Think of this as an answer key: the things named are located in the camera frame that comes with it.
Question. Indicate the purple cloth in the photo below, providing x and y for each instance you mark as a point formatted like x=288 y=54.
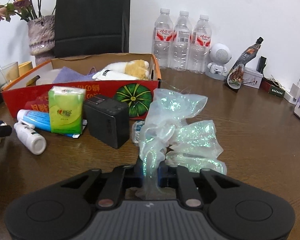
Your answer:
x=70 y=76

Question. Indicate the green tissue pack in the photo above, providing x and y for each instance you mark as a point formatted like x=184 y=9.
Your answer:
x=66 y=110

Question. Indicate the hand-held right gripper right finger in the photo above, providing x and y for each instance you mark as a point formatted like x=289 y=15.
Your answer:
x=161 y=177

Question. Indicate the clear water bottle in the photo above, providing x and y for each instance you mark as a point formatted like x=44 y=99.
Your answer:
x=182 y=47
x=200 y=52
x=162 y=45

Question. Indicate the small white plastic bottle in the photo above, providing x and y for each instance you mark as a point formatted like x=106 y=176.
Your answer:
x=32 y=140

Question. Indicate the white charger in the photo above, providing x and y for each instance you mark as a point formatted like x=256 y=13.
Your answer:
x=293 y=92

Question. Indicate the iridescent plastic wrap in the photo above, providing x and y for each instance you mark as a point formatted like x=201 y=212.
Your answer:
x=180 y=135

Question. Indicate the dark sauce bottle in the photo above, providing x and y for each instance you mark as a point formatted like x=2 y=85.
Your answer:
x=237 y=75

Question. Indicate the yellow mug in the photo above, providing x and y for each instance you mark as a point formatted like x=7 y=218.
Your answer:
x=27 y=67

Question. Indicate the small blue white packet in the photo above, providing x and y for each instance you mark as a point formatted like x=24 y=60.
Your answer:
x=137 y=130

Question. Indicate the red cardboard box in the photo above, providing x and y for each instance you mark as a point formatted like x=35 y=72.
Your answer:
x=17 y=102

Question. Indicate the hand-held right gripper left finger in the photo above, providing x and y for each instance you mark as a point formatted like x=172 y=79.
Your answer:
x=138 y=180

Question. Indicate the black paper bag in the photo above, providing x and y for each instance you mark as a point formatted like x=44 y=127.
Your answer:
x=90 y=17

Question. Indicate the black power bank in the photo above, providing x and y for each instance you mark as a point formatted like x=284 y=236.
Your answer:
x=105 y=122

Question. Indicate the white and yellow plush toy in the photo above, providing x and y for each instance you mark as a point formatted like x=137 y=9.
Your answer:
x=135 y=68

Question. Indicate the white robot speaker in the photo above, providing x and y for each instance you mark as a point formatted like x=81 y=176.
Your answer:
x=220 y=55

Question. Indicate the small white tin box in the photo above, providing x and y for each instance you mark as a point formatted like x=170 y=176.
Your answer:
x=252 y=78

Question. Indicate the clear glass cup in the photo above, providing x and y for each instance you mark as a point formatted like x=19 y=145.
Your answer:
x=5 y=77

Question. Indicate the dark red box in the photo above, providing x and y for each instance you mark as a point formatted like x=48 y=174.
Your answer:
x=275 y=90

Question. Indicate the blue and white toothpaste tube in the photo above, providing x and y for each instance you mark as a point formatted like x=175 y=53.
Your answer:
x=37 y=117

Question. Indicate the wooden desktop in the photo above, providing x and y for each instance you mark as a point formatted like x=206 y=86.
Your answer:
x=252 y=142

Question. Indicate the purple textured vase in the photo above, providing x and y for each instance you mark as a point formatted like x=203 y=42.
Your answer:
x=41 y=37

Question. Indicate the glass straw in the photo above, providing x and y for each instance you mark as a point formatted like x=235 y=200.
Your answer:
x=0 y=67

